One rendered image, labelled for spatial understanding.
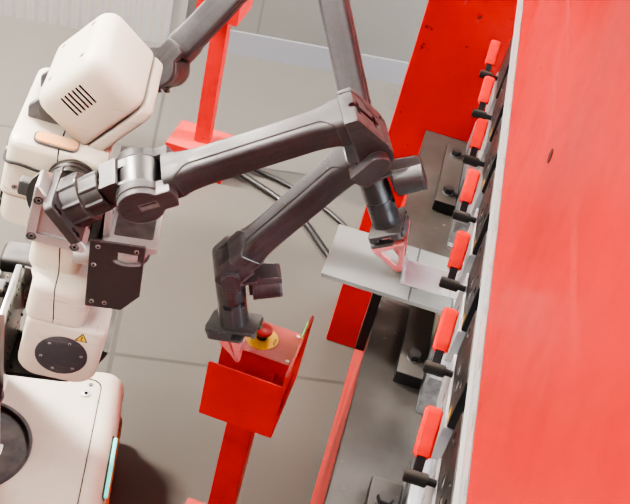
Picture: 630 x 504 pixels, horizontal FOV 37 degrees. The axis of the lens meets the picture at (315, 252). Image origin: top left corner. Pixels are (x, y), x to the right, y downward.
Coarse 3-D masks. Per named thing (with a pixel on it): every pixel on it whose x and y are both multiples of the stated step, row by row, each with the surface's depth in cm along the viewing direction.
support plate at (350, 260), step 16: (336, 240) 191; (352, 240) 192; (368, 240) 194; (336, 256) 187; (352, 256) 188; (368, 256) 189; (416, 256) 193; (432, 256) 194; (336, 272) 183; (352, 272) 184; (368, 272) 185; (384, 272) 186; (400, 272) 187; (368, 288) 181; (384, 288) 182; (400, 288) 183; (416, 288) 184; (416, 304) 181; (432, 304) 181; (448, 304) 182
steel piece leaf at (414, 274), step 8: (408, 264) 190; (416, 264) 190; (424, 264) 191; (408, 272) 187; (416, 272) 188; (424, 272) 189; (432, 272) 189; (440, 272) 190; (448, 272) 190; (400, 280) 184; (408, 280) 185; (416, 280) 186; (424, 280) 187; (432, 280) 187; (424, 288) 184; (432, 288) 185; (440, 288) 186; (448, 296) 184
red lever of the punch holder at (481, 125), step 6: (480, 120) 178; (486, 120) 178; (480, 126) 177; (486, 126) 178; (474, 132) 177; (480, 132) 177; (474, 138) 177; (480, 138) 177; (474, 144) 177; (480, 144) 177; (474, 150) 177; (468, 156) 176; (474, 156) 176; (468, 162) 176; (474, 162) 176; (480, 162) 176
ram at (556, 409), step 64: (576, 0) 125; (576, 64) 109; (512, 128) 153; (576, 128) 96; (512, 192) 129; (576, 192) 86; (512, 256) 111; (576, 256) 78; (512, 320) 98; (576, 320) 71; (512, 384) 88; (576, 384) 65; (512, 448) 79; (576, 448) 61
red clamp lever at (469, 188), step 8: (472, 176) 162; (464, 184) 161; (472, 184) 161; (464, 192) 161; (472, 192) 161; (464, 200) 161; (472, 200) 161; (464, 208) 161; (456, 216) 160; (464, 216) 160
